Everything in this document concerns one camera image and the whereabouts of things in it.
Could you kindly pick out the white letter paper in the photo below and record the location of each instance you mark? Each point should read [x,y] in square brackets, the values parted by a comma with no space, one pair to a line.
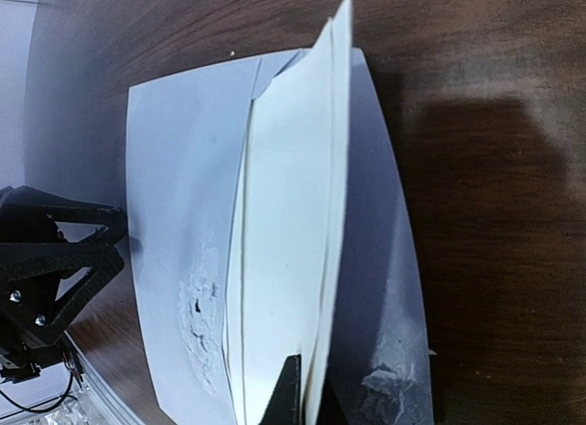
[288,226]

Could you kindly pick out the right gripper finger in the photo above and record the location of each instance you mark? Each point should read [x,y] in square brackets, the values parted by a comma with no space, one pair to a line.
[284,406]

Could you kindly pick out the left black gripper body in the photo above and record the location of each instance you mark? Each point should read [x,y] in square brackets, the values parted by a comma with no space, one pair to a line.
[19,362]

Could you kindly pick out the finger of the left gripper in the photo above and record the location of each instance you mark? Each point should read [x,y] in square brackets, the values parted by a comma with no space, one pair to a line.
[45,286]
[29,208]

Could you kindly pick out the front aluminium rail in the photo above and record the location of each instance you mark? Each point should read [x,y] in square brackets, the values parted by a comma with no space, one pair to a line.
[113,408]

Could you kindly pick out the white envelope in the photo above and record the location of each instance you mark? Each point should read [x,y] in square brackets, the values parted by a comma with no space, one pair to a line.
[184,140]

